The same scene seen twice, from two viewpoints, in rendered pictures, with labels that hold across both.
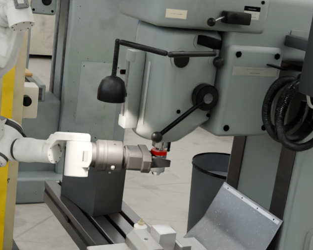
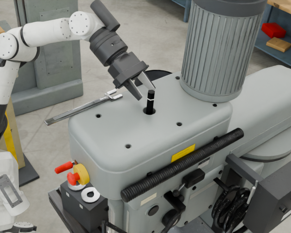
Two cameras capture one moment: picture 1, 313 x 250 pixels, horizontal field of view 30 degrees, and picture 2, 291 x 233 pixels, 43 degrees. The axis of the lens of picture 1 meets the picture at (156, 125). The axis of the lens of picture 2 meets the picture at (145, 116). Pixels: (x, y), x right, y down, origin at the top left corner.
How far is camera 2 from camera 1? 1.13 m
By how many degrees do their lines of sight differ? 26
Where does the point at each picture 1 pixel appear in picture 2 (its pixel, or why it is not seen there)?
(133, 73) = (116, 217)
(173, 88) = (148, 224)
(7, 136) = not seen: outside the picture
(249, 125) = (201, 211)
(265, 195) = (207, 217)
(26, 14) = (21, 205)
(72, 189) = (71, 211)
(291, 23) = (230, 147)
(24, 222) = (26, 133)
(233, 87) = (190, 203)
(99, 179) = (91, 215)
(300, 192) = not seen: hidden behind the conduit
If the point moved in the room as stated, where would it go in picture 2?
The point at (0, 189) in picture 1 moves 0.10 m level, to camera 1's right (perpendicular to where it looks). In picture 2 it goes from (7, 137) to (20, 136)
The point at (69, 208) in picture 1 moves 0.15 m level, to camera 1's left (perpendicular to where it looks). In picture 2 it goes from (73, 226) to (42, 229)
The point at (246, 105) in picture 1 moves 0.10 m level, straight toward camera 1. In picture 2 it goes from (199, 205) to (202, 228)
